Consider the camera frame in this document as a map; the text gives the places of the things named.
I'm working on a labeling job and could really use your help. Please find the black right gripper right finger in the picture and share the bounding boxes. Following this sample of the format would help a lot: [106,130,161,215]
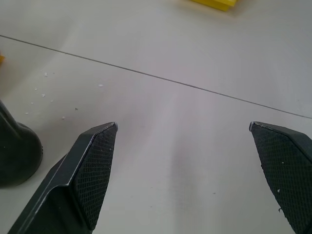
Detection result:
[249,121,312,234]

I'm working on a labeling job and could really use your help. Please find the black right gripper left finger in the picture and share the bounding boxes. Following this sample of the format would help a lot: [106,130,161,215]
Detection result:
[7,121,119,234]

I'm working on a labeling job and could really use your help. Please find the dark rounded black object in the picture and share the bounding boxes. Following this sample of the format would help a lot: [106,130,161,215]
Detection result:
[0,99,44,189]

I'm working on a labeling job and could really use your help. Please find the yellow flat object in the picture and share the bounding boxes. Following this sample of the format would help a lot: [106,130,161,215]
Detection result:
[188,0,237,12]

